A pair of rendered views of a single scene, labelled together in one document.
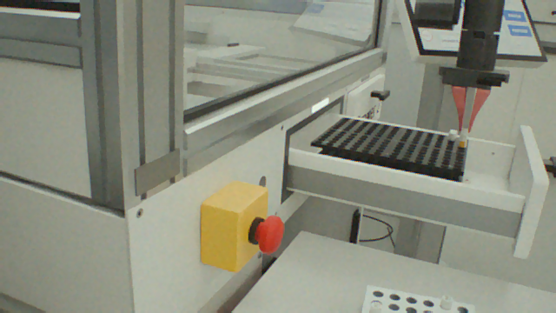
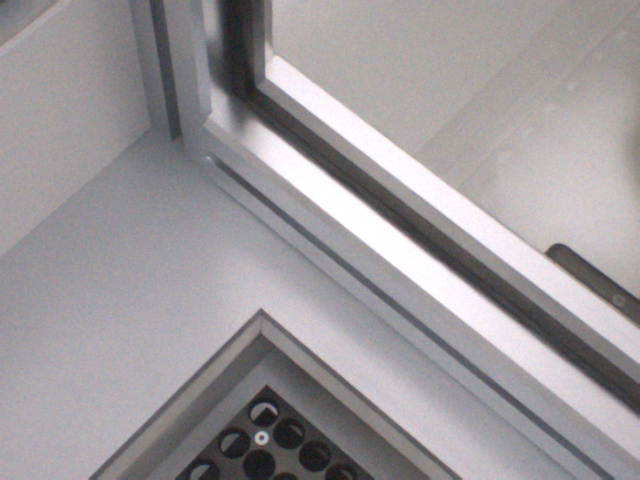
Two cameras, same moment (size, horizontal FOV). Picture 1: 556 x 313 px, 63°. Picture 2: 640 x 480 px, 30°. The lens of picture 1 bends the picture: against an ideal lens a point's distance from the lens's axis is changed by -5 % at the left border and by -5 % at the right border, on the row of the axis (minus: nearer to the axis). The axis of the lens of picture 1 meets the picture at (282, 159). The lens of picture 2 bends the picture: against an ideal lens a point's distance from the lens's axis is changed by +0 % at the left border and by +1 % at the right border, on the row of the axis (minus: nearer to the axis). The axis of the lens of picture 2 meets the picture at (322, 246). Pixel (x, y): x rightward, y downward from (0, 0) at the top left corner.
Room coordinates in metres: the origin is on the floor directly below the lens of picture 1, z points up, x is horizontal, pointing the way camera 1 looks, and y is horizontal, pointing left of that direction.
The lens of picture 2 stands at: (1.10, 0.03, 1.37)
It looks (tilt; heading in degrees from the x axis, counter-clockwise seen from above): 63 degrees down; 286
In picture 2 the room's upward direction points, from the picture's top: 4 degrees clockwise
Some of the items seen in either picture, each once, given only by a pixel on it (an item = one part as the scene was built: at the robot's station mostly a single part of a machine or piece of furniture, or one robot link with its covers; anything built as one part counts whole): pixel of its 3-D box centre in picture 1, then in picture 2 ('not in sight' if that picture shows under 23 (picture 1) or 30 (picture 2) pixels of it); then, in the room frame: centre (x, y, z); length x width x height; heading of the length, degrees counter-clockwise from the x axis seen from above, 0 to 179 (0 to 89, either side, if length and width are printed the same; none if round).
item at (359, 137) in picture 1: (392, 159); not in sight; (0.71, -0.18, 0.87); 0.22 x 0.18 x 0.06; 68
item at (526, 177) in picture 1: (523, 182); not in sight; (0.64, -0.36, 0.87); 0.29 x 0.02 x 0.11; 158
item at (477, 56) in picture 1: (476, 56); not in sight; (0.72, -0.28, 1.04); 0.10 x 0.07 x 0.07; 67
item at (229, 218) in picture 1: (237, 225); not in sight; (0.45, 0.04, 0.88); 0.07 x 0.05 x 0.07; 158
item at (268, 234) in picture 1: (266, 233); not in sight; (0.43, 0.01, 0.88); 0.04 x 0.03 x 0.04; 158
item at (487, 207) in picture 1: (386, 161); not in sight; (0.72, -0.17, 0.86); 0.40 x 0.26 x 0.06; 68
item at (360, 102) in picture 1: (366, 106); not in sight; (1.05, -0.18, 0.87); 0.29 x 0.02 x 0.11; 158
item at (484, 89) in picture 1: (465, 102); not in sight; (0.72, -0.28, 0.97); 0.07 x 0.07 x 0.09; 67
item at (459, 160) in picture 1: (460, 154); not in sight; (0.68, -0.27, 0.90); 0.18 x 0.02 x 0.01; 158
